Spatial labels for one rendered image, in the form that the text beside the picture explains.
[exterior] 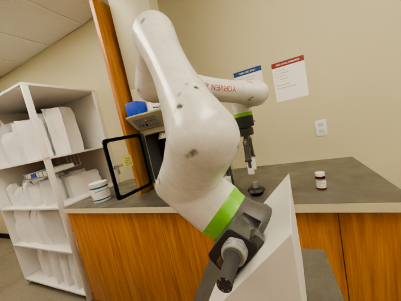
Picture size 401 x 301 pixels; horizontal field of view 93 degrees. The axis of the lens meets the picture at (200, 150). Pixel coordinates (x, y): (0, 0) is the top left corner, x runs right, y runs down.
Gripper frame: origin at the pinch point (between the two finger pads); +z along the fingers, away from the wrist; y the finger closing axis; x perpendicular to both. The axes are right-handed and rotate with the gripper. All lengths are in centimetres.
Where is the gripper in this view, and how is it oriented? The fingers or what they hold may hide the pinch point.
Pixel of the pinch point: (252, 166)
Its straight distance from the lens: 102.1
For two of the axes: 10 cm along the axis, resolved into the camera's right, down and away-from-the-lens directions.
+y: -3.8, 1.9, -9.1
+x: 9.0, -1.3, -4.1
